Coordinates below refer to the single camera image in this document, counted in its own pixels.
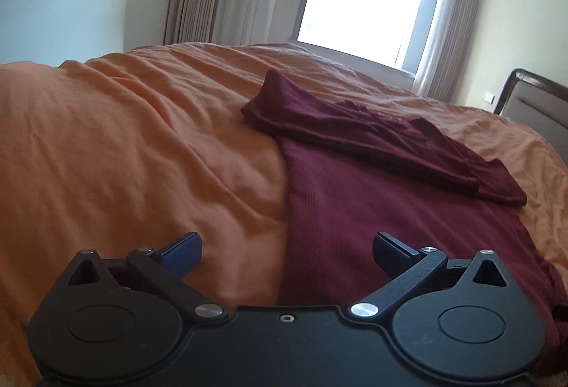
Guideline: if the window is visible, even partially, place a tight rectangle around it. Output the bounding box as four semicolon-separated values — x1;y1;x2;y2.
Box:
296;0;452;72

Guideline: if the orange duvet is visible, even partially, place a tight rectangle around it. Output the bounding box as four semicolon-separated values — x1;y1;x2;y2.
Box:
0;42;568;387

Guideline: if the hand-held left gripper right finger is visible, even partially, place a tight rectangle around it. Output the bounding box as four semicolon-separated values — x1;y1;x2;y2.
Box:
350;231;509;319

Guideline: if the narrow beige curtain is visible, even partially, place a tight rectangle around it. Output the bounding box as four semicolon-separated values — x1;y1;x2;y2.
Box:
412;0;490;107

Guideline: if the maroon long-sleeve shirt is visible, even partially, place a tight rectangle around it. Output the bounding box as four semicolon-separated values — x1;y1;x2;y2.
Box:
240;70;568;372

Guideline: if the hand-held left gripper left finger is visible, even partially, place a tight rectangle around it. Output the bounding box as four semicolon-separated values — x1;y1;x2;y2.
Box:
66;231;226;320

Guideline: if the padded headboard with wooden frame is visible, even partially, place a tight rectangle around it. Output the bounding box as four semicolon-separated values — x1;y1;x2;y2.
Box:
494;68;568;149

